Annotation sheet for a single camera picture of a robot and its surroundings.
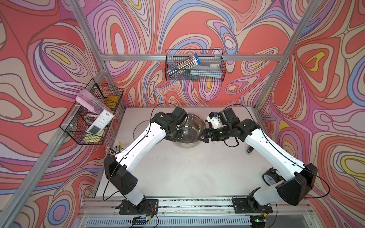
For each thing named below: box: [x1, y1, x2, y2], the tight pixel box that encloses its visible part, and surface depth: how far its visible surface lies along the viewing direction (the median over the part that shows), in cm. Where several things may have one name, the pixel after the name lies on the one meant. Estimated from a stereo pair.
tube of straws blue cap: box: [166, 53, 202, 79], surface depth 82 cm
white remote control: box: [86, 109, 115, 136], surface depth 70 cm
